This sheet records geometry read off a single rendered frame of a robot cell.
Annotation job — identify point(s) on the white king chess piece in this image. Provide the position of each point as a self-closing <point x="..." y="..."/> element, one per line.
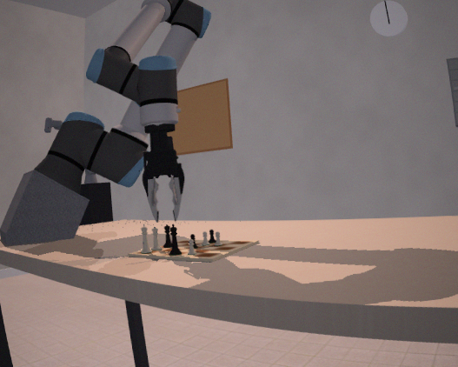
<point x="146" y="248"/>

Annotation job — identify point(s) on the white pawn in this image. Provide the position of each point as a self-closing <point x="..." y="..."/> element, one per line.
<point x="205" y="240"/>
<point x="191" y="248"/>
<point x="218" y="242"/>

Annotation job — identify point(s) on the brown and cream chessboard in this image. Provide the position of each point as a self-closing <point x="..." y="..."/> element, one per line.
<point x="204" y="253"/>

